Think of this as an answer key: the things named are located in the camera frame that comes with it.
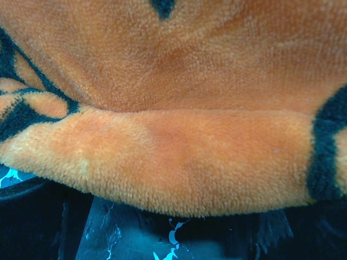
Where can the orange patterned plush pillowcase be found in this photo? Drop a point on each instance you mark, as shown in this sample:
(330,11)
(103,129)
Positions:
(186,108)

